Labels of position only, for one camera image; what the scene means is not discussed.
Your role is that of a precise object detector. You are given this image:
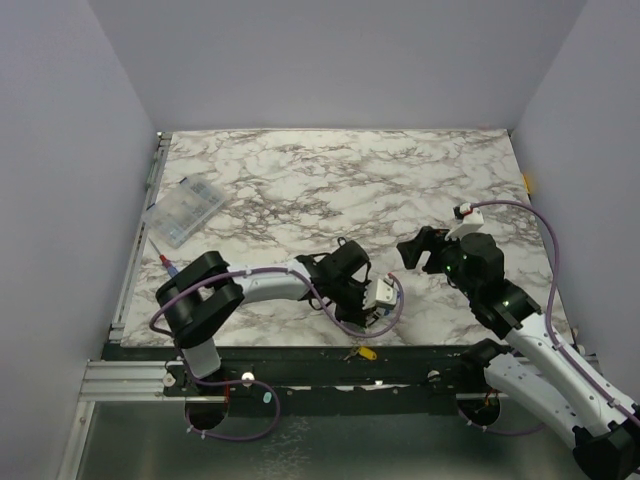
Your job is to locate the yellow key tag with key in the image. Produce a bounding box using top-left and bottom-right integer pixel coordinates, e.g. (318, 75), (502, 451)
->
(344, 346), (377, 361)

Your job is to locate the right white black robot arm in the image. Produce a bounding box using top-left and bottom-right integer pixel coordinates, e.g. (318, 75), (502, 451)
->
(397, 227), (639, 479)

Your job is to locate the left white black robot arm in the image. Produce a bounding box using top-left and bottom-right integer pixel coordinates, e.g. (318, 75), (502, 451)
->
(155, 238), (385, 395)

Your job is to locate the blue red screwdriver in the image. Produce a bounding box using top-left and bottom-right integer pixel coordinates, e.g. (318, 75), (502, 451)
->
(149, 239), (178, 277)

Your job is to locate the clear plastic screw box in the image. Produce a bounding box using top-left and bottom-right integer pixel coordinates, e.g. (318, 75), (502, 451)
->
(143, 174), (227, 249)

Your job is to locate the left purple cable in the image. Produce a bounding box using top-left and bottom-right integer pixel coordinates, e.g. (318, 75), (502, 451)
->
(148, 266), (405, 351)

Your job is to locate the purple cable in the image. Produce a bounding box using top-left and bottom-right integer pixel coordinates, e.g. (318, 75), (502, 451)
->
(148, 266), (405, 351)
(452, 199), (640, 416)

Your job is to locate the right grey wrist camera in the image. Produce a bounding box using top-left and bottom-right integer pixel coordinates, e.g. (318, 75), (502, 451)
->
(446, 202), (484, 240)

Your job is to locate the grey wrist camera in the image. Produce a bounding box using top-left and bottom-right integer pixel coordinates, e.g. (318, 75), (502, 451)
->
(362, 277), (398, 310)
(446, 202), (484, 240)

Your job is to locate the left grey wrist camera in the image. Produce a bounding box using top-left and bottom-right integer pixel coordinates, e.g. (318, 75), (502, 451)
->
(362, 277), (398, 310)

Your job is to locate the black mounting base rail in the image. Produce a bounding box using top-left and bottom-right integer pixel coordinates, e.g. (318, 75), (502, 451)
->
(164, 339), (521, 419)

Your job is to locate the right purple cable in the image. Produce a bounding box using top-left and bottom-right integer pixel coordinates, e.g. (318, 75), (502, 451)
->
(452, 199), (640, 416)

